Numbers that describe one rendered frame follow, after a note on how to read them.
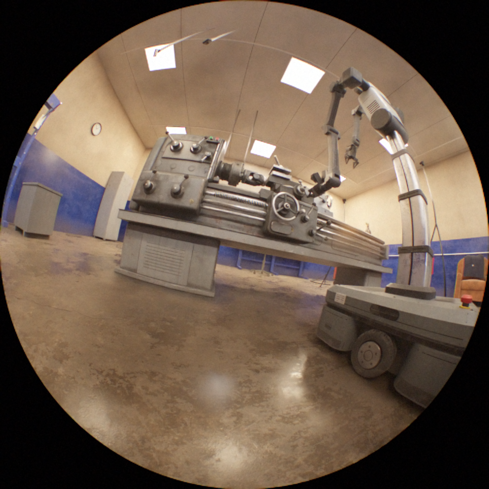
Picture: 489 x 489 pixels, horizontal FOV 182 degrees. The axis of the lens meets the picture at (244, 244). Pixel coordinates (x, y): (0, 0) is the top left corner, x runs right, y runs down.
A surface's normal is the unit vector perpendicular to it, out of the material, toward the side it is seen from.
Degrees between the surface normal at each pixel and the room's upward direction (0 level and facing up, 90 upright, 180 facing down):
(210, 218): 90
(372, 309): 90
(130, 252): 90
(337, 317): 90
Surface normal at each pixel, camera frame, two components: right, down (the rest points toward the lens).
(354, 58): -0.18, 0.98
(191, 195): 0.18, -0.05
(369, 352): -0.97, -0.19
